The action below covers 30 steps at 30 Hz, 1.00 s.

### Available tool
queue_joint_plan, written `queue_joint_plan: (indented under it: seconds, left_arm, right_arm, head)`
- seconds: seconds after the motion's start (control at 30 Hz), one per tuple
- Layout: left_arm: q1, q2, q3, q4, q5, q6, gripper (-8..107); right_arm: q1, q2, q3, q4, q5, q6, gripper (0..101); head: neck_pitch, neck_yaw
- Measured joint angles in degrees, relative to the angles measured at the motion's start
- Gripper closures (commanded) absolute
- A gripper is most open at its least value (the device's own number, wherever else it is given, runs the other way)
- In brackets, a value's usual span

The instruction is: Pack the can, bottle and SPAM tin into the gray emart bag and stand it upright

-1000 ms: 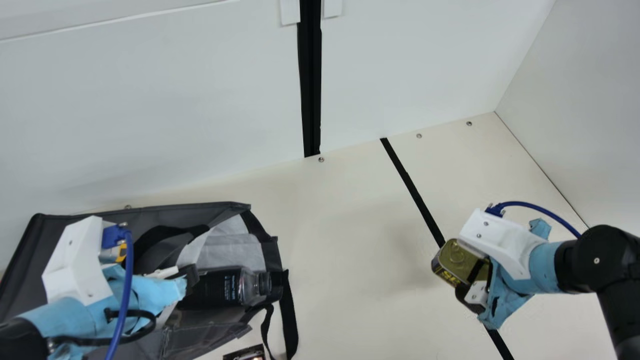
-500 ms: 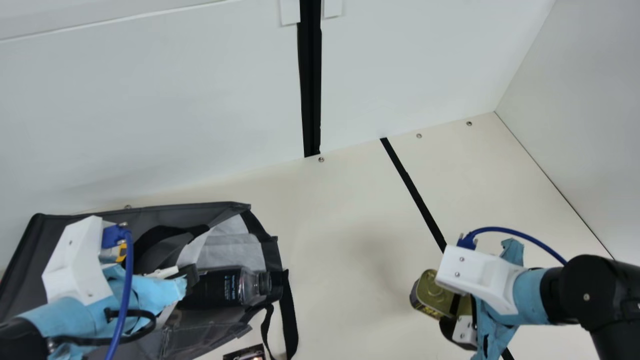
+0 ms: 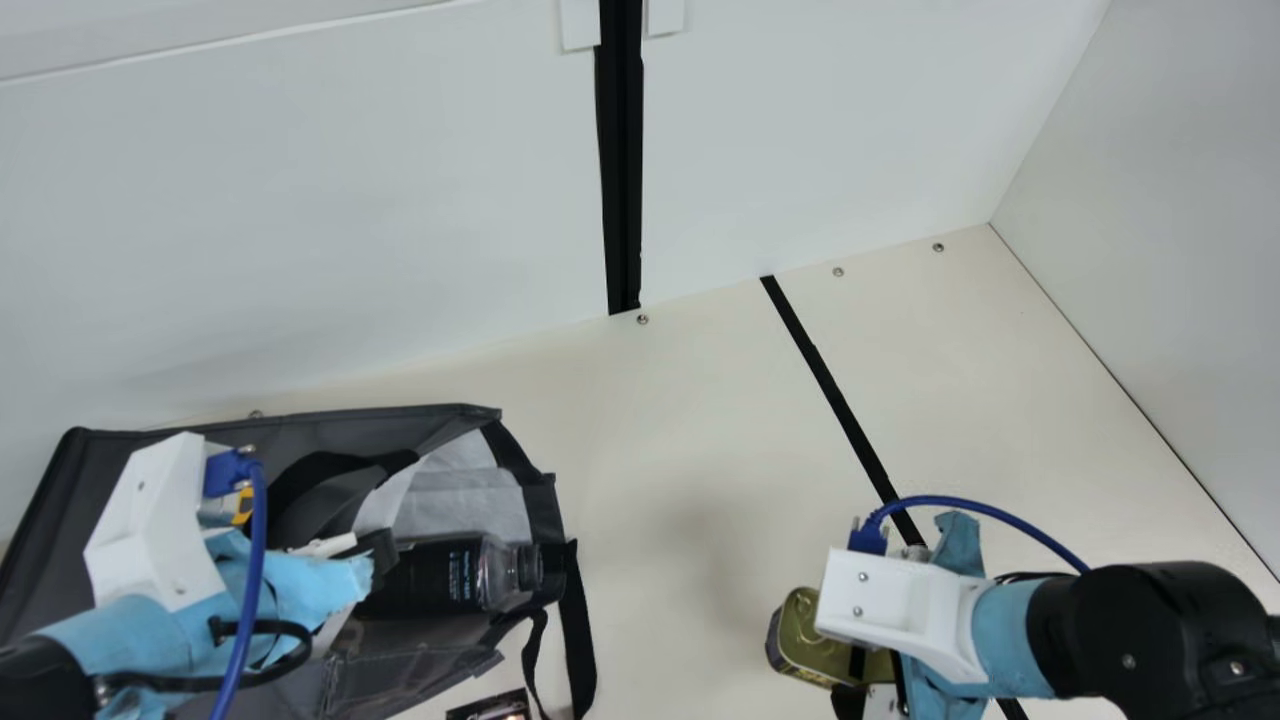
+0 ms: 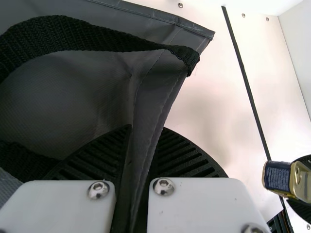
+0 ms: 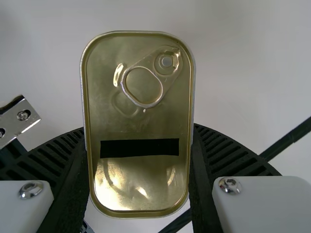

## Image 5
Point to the gold rectangular tin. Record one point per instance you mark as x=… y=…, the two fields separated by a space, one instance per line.
x=138 y=121

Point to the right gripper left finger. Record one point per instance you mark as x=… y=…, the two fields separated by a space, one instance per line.
x=60 y=165

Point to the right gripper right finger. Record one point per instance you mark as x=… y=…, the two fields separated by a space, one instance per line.
x=243 y=184

